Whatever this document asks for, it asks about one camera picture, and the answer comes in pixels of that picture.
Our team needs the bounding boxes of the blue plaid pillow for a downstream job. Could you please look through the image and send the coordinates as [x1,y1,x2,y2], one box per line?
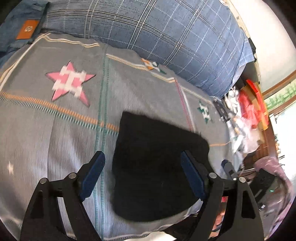
[43,0,254,97]

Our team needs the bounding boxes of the black remote control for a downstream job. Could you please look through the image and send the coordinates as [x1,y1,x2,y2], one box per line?
[213,99,230,122]

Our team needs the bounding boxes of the blue denim jeans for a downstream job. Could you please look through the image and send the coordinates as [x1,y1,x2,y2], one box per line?
[1,1,50,65]

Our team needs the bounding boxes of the clear plastic bags pile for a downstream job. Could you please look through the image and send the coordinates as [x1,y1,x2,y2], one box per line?
[224,87,260,154]

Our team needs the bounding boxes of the grey patterned bed sheet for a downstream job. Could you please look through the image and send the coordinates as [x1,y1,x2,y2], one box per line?
[1,33,233,240]

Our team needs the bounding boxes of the black pants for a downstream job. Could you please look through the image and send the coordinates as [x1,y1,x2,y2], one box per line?
[112,111,212,222]

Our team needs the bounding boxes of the red and yellow boxes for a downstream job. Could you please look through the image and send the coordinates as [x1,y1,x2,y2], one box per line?
[238,79,269,131]

